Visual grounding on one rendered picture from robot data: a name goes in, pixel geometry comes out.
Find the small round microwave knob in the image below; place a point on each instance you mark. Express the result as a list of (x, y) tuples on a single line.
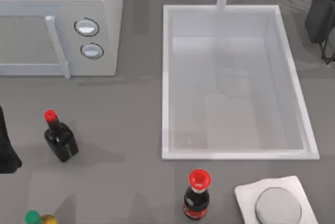
[(91, 50)]

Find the large round microwave knob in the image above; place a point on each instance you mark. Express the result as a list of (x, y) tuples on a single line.
[(86, 27)]

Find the white square scale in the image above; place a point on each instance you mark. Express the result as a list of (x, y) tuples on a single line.
[(246, 195)]

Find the yellow bottle green cap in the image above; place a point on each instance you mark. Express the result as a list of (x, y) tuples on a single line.
[(39, 218)]

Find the dark round bottle red cap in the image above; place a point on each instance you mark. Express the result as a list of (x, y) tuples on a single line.
[(196, 200)]

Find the dark square bottle red cap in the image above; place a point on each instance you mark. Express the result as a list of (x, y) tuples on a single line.
[(60, 140)]

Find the grey round scale plate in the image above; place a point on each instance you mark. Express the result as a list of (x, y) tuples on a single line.
[(278, 205)]

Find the white sink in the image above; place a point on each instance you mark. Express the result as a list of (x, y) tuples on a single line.
[(235, 77)]

